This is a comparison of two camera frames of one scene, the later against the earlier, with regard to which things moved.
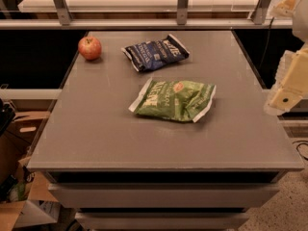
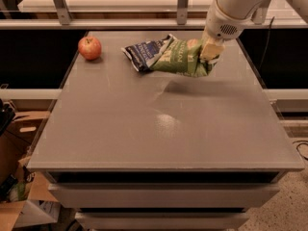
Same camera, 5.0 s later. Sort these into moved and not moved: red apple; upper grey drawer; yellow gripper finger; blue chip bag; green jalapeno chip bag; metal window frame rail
Moved: yellow gripper finger; green jalapeno chip bag
Not moved: metal window frame rail; upper grey drawer; blue chip bag; red apple
